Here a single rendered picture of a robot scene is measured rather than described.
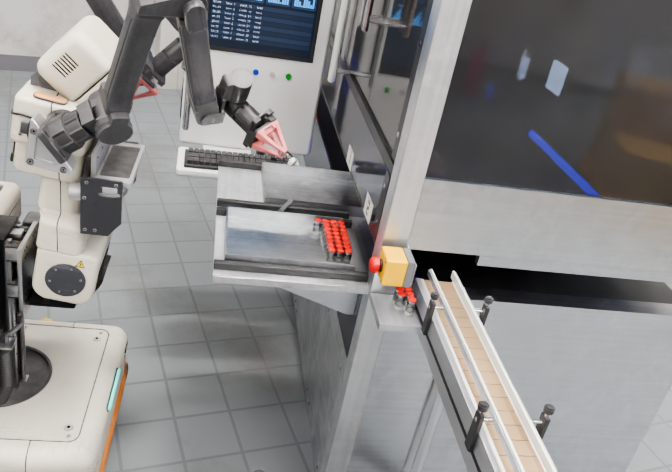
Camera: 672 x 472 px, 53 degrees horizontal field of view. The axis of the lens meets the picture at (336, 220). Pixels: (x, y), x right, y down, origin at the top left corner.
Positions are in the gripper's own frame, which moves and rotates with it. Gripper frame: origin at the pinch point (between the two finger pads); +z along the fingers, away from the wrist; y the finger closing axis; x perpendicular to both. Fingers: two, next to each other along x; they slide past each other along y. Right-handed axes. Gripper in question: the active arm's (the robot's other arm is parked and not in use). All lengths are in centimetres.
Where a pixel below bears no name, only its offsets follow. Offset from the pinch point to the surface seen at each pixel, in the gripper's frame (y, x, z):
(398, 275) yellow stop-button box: -4.3, 1.1, 40.3
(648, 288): -17, 74, 97
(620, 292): -17, 64, 90
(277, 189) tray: -48, 25, -6
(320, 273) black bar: -21.5, -3.1, 25.6
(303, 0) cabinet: -27, 75, -50
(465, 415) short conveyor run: 8, -21, 69
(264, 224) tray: -36.8, 5.0, 2.6
